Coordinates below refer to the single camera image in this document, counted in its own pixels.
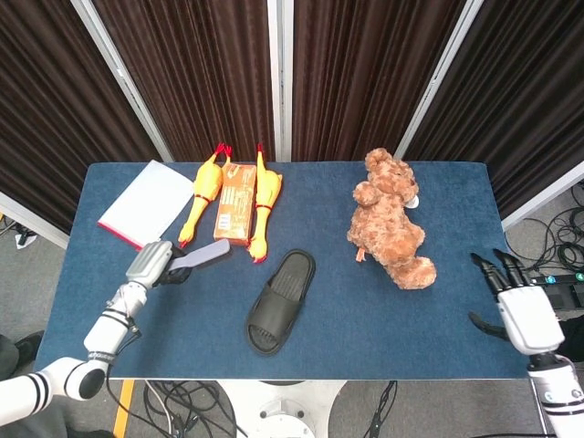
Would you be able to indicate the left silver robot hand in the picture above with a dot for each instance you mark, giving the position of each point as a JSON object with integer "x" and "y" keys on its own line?
{"x": 148, "y": 264}

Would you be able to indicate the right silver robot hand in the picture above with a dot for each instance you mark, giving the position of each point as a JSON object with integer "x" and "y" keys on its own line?
{"x": 529, "y": 319}

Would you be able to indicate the lavender handled scrub brush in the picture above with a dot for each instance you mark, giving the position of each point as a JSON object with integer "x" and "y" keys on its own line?
{"x": 210, "y": 253}

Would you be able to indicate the black rubber slide sandal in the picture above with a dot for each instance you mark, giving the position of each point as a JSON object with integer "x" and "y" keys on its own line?
{"x": 274, "y": 303}

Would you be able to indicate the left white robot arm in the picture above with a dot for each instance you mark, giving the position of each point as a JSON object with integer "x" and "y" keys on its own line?
{"x": 105, "y": 333}

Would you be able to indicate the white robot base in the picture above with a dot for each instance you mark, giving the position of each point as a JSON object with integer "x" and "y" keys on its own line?
{"x": 283, "y": 401}

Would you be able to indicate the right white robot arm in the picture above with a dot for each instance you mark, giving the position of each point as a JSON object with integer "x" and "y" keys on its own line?
{"x": 561, "y": 397}

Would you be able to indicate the black power strip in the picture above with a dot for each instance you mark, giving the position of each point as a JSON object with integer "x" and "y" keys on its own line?
{"x": 563, "y": 279}

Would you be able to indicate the white zip pouch red edge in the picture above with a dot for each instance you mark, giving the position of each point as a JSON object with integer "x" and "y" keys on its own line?
{"x": 150, "y": 201}

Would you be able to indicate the yellow rubber chicken toy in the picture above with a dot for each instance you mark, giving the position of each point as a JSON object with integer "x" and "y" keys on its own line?
{"x": 207, "y": 178}
{"x": 267, "y": 187}

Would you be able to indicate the orange cardboard box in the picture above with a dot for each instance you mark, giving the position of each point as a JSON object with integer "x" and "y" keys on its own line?
{"x": 235, "y": 205}

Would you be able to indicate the yellow floor tape strip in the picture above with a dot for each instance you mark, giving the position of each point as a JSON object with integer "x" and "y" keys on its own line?
{"x": 124, "y": 406}

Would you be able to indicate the blue fabric table cover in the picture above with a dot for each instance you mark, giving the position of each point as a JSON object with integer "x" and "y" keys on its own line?
{"x": 365, "y": 328}

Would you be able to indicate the brown plush teddy bear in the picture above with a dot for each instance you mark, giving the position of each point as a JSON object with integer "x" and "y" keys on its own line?
{"x": 388, "y": 219}

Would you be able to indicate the brown pleated partition panel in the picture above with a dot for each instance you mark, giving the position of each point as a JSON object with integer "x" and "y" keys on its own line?
{"x": 196, "y": 82}
{"x": 365, "y": 82}
{"x": 524, "y": 91}
{"x": 45, "y": 114}

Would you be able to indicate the white partition frame rail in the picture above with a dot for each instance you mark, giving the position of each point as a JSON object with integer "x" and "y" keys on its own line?
{"x": 32, "y": 221}
{"x": 543, "y": 203}

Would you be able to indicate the white partition frame post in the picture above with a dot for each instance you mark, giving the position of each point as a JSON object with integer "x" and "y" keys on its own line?
{"x": 124, "y": 82}
{"x": 436, "y": 82}
{"x": 280, "y": 82}

